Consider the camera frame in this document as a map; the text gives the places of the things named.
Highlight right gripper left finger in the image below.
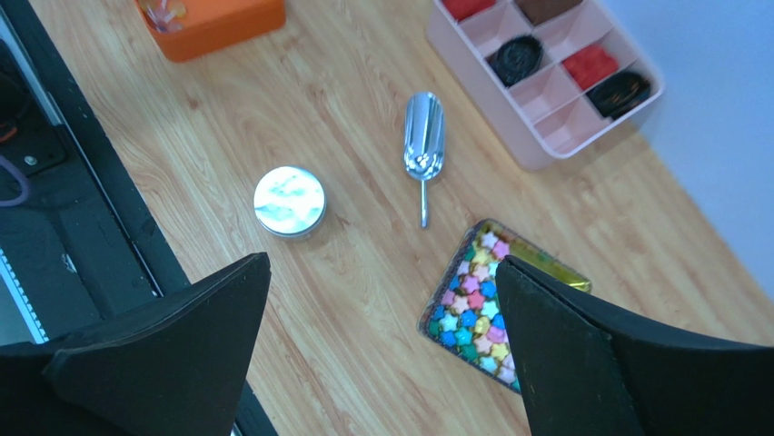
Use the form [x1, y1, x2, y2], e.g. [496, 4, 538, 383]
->
[1, 253, 272, 435]

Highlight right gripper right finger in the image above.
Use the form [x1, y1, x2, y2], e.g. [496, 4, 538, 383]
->
[496, 255, 773, 435]

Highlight silver metal scoop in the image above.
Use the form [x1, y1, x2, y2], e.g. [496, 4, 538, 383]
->
[403, 92, 446, 228]

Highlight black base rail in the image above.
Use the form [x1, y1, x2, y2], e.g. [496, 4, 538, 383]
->
[1, 1, 274, 435]

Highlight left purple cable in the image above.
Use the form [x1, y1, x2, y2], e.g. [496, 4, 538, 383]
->
[0, 154, 33, 209]

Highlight pink divided organizer box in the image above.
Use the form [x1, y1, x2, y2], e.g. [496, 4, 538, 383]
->
[426, 1, 664, 170]

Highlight orange tray of lollipops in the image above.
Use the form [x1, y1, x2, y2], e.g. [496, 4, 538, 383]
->
[134, 0, 286, 63]

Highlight green tin of star candies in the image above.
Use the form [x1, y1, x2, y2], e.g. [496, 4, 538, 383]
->
[418, 218, 592, 393]

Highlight white jar lid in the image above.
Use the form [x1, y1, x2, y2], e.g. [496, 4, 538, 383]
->
[253, 165, 327, 239]

